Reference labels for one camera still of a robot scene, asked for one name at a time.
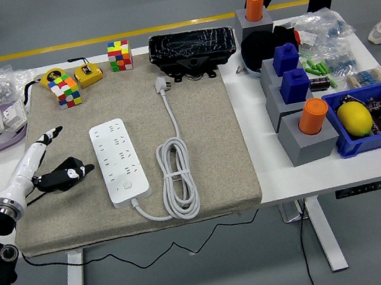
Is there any white power cord with plug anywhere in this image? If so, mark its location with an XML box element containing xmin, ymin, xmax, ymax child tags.
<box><xmin>110</xmin><ymin>73</ymin><xmax>204</xmax><ymax>229</ymax></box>

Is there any light blue dish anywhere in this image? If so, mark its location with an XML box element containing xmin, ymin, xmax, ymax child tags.
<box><xmin>240</xmin><ymin>48</ymin><xmax>264</xmax><ymax>82</ymax></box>

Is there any grey block holder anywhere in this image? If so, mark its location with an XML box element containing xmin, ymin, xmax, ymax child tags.
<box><xmin>273</xmin><ymin>105</ymin><xmax>345</xmax><ymax>170</ymax></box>
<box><xmin>231</xmin><ymin>4</ymin><xmax>276</xmax><ymax>43</ymax></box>
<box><xmin>256</xmin><ymin>53</ymin><xmax>308</xmax><ymax>92</ymax></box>
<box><xmin>261</xmin><ymin>74</ymin><xmax>320</xmax><ymax>134</ymax></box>

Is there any square yellow tape measure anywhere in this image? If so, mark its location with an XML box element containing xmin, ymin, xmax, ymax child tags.
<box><xmin>66</xmin><ymin>53</ymin><xmax>106</xmax><ymax>92</ymax></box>

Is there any white power strip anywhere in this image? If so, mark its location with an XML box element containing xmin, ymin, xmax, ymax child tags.
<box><xmin>87</xmin><ymin>114</ymin><xmax>155</xmax><ymax>213</ymax></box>

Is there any black table control panel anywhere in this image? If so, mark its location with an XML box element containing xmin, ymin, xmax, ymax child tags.
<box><xmin>333</xmin><ymin>180</ymin><xmax>381</xmax><ymax>201</ymax></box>

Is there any black wrapped device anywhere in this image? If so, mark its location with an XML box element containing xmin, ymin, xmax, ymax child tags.
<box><xmin>145</xmin><ymin>22</ymin><xmax>242</xmax><ymax>89</ymax></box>

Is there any green wall plug cluster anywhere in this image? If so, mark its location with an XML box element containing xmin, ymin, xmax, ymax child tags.
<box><xmin>299</xmin><ymin>56</ymin><xmax>331</xmax><ymax>79</ymax></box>

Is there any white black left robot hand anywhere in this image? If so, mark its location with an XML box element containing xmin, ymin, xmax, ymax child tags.
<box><xmin>0</xmin><ymin>121</ymin><xmax>101</xmax><ymax>216</ymax></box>

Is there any empty clear plastic bag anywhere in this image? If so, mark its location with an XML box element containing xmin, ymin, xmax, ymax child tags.
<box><xmin>12</xmin><ymin>67</ymin><xmax>40</xmax><ymax>92</ymax></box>

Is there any large clear resistor bag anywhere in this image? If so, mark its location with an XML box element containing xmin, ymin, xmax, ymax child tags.
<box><xmin>284</xmin><ymin>3</ymin><xmax>357</xmax><ymax>51</ymax></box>

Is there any round yellow tape measure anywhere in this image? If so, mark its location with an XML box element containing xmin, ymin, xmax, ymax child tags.
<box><xmin>33</xmin><ymin>65</ymin><xmax>71</xmax><ymax>93</ymax></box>

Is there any clear bag of taped resistors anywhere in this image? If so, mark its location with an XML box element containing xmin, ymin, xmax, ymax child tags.
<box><xmin>344</xmin><ymin>66</ymin><xmax>381</xmax><ymax>92</ymax></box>

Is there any grey-brown mat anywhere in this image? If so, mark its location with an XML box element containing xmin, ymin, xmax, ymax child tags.
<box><xmin>0</xmin><ymin>37</ymin><xmax>267</xmax><ymax>260</ymax></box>

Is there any blue block with knob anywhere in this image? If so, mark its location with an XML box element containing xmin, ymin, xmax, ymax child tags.
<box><xmin>269</xmin><ymin>40</ymin><xmax>303</xmax><ymax>79</ymax></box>
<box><xmin>276</xmin><ymin>66</ymin><xmax>314</xmax><ymax>106</ymax></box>

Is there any blue plastic bin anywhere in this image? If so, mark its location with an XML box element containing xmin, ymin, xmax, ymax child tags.
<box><xmin>320</xmin><ymin>81</ymin><xmax>381</xmax><ymax>162</ymax></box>

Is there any thin black plug cord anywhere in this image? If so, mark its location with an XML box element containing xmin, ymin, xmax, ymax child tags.
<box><xmin>12</xmin><ymin>159</ymin><xmax>266</xmax><ymax>285</ymax></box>

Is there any black key fob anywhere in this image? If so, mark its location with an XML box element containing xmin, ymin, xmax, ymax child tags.
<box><xmin>336</xmin><ymin>91</ymin><xmax>367</xmax><ymax>112</ymax></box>

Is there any black plug adapter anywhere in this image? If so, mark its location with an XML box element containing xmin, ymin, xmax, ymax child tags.
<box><xmin>41</xmin><ymin>154</ymin><xmax>91</xmax><ymax>193</ymax></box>

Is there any multicoloured puzzle cube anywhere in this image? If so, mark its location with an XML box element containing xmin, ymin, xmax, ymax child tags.
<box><xmin>105</xmin><ymin>38</ymin><xmax>134</xmax><ymax>74</ymax></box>
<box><xmin>46</xmin><ymin>71</ymin><xmax>85</xmax><ymax>112</ymax></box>

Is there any small red cap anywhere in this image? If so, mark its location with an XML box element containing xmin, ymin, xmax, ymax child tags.
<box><xmin>292</xmin><ymin>28</ymin><xmax>304</xmax><ymax>48</ymax></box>

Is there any grey under-table box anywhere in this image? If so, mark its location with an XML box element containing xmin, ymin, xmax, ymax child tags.
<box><xmin>278</xmin><ymin>198</ymin><xmax>312</xmax><ymax>225</ymax></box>

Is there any yellow lemon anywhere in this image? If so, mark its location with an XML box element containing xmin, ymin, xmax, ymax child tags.
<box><xmin>334</xmin><ymin>98</ymin><xmax>377</xmax><ymax>142</ymax></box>

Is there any small clear resistor bag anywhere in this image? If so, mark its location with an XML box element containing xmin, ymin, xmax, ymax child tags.
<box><xmin>318</xmin><ymin>37</ymin><xmax>362</xmax><ymax>78</ymax></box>

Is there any orange cylinder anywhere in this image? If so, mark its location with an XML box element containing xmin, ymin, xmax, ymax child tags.
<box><xmin>294</xmin><ymin>95</ymin><xmax>333</xmax><ymax>138</ymax></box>
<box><xmin>243</xmin><ymin>0</ymin><xmax>270</xmax><ymax>25</ymax></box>

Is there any black cloth bundle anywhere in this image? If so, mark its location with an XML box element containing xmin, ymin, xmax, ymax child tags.
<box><xmin>237</xmin><ymin>22</ymin><xmax>305</xmax><ymax>76</ymax></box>

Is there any black table power cable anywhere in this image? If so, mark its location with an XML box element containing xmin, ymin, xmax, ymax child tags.
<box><xmin>292</xmin><ymin>198</ymin><xmax>320</xmax><ymax>285</ymax></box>

